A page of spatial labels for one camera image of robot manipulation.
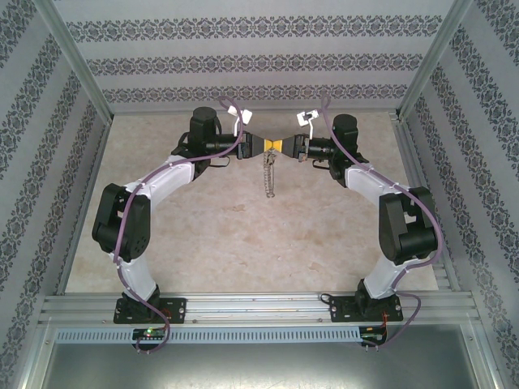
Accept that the metal keyring holder with rings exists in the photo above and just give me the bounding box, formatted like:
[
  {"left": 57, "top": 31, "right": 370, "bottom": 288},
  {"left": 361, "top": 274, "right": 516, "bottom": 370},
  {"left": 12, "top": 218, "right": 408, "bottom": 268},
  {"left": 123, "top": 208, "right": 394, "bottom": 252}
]
[{"left": 259, "top": 148, "right": 279, "bottom": 200}]

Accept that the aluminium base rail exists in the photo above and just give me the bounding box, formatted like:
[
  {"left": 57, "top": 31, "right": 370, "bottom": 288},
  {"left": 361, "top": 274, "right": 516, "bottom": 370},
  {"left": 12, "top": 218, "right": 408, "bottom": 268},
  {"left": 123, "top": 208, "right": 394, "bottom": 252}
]
[{"left": 40, "top": 293, "right": 475, "bottom": 326}]

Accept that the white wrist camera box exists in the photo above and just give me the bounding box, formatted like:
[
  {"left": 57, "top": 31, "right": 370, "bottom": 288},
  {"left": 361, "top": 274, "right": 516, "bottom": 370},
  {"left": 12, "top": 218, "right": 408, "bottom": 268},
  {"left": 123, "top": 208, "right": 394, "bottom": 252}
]
[
  {"left": 226, "top": 105, "right": 254, "bottom": 137},
  {"left": 296, "top": 109, "right": 320, "bottom": 139}
]

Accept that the circuit board with green light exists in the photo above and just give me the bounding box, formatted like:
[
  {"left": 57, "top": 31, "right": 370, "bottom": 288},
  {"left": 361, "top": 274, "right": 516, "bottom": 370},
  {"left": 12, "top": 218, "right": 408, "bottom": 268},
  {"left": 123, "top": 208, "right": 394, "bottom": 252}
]
[{"left": 133, "top": 327, "right": 167, "bottom": 340}]

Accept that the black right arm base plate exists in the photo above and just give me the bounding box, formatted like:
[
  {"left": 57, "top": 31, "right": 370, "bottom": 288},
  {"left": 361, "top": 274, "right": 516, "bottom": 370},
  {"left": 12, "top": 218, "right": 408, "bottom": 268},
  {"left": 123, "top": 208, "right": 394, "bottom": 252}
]
[{"left": 330, "top": 295, "right": 405, "bottom": 324}]

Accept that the aluminium frame corner post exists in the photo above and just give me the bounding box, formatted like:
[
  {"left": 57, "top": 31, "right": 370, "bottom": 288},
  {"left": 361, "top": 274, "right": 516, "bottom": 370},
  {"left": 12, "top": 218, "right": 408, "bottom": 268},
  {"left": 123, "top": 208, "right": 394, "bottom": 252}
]
[
  {"left": 398, "top": 0, "right": 474, "bottom": 122},
  {"left": 34, "top": 0, "right": 115, "bottom": 122}
]

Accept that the metal sheet panel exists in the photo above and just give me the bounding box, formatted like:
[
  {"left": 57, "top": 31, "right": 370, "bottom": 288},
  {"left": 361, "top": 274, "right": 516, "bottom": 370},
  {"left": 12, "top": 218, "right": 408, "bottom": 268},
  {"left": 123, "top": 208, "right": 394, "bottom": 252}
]
[{"left": 40, "top": 342, "right": 478, "bottom": 389}]

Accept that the aluminium table side rail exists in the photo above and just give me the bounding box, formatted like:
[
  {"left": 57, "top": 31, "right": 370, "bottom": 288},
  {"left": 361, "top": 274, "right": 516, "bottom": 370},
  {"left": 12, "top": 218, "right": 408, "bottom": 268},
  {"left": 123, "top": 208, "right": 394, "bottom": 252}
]
[
  {"left": 389, "top": 114, "right": 461, "bottom": 291},
  {"left": 56, "top": 119, "right": 114, "bottom": 296}
]

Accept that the slotted metal cable duct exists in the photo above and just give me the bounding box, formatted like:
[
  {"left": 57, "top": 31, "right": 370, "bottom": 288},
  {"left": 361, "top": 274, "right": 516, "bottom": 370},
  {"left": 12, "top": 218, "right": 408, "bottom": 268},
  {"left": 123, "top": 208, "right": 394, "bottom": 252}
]
[{"left": 54, "top": 326, "right": 362, "bottom": 344}]

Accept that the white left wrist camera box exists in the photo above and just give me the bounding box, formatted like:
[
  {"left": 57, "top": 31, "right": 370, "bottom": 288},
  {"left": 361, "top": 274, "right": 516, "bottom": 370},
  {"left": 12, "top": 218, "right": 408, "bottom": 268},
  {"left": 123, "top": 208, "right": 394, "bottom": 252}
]
[{"left": 226, "top": 105, "right": 254, "bottom": 137}]

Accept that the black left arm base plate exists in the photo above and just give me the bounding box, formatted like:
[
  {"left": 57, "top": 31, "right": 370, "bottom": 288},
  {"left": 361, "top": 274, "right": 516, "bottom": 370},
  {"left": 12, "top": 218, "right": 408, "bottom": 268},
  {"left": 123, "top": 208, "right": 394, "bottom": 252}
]
[{"left": 113, "top": 297, "right": 187, "bottom": 324}]

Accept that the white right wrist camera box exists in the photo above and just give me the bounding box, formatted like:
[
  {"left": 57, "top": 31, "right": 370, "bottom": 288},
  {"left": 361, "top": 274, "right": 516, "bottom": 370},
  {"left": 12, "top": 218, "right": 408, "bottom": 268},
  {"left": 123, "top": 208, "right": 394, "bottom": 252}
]
[{"left": 296, "top": 109, "right": 320, "bottom": 139}]

